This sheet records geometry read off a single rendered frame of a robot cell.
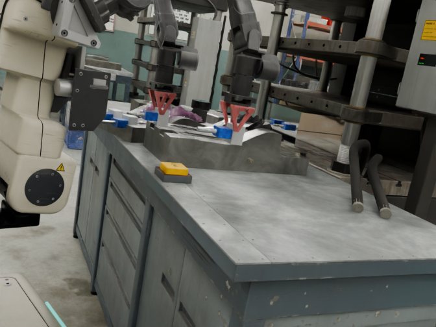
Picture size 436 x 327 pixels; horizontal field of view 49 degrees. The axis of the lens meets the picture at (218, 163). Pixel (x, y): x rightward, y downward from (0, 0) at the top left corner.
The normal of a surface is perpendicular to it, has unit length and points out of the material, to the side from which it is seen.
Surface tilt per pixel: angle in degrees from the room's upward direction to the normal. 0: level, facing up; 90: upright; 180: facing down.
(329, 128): 90
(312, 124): 90
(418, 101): 90
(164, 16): 62
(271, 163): 90
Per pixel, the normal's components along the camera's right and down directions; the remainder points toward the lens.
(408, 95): -0.90, -0.07
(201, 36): 0.34, 0.26
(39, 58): 0.62, 0.28
